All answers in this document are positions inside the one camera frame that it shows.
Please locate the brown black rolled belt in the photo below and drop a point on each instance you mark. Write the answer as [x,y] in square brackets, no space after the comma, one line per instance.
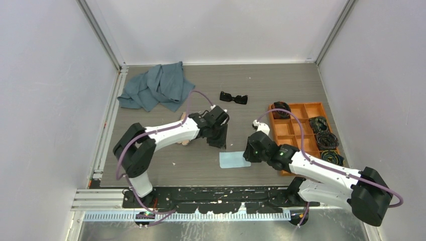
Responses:
[283,110]

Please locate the orange compartment tray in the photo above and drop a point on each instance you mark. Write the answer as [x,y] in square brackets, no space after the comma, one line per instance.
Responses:
[287,131]

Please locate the light blue cleaning cloth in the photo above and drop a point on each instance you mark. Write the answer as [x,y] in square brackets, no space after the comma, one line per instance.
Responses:
[233,160]

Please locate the camouflage rolled belt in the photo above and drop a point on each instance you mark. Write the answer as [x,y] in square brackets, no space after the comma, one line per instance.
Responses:
[319,124]

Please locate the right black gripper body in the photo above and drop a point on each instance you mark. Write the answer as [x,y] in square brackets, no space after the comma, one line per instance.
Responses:
[252,156]

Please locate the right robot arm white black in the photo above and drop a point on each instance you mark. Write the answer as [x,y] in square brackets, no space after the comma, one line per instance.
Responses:
[364,193]

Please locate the white slotted cable duct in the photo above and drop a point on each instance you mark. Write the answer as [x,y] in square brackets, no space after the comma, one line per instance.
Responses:
[176,217]

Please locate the black sunglasses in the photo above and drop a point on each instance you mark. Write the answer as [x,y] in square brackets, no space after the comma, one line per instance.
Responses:
[239,99]

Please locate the patterned glasses case tan lining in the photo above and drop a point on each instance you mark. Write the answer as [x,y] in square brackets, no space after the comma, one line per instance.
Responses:
[183,137]

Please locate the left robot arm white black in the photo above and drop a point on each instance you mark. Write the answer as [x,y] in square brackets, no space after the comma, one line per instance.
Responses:
[135,149]

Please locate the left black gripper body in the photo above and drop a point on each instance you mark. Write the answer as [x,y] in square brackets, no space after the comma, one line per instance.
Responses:
[217,138]

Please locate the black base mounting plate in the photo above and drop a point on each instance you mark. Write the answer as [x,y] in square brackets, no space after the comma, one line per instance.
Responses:
[220,199]

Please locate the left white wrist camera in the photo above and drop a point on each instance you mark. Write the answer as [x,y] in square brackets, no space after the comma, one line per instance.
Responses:
[217,109]

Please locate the dark braided rolled belt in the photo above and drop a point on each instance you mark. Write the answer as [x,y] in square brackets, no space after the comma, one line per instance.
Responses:
[326,141]

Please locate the blue yellow rolled belt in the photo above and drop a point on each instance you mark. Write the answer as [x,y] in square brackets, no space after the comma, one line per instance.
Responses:
[332,157]

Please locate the crumpled grey-blue cloth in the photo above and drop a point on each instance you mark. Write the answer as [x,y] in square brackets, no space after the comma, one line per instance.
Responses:
[161,84]

